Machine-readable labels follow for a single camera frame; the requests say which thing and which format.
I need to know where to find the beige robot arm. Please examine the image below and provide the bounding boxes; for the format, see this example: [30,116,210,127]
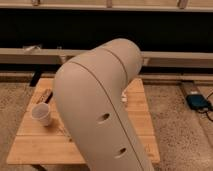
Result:
[53,39,154,171]

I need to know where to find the white bottle lying down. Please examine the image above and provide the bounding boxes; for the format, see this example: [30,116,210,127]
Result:
[121,91,128,103]

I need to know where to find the brown and black utensil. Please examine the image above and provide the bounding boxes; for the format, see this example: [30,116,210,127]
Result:
[36,89,53,103]

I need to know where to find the white paper cup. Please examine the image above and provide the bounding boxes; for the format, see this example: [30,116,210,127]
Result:
[31,102,52,126]

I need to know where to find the blue power adapter box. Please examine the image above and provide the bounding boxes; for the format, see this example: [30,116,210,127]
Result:
[186,94,209,110]

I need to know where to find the wooden rail beam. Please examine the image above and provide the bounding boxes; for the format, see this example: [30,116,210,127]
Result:
[0,48,213,68]

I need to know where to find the black cable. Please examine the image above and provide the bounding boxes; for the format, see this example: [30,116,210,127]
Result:
[198,91,213,123]

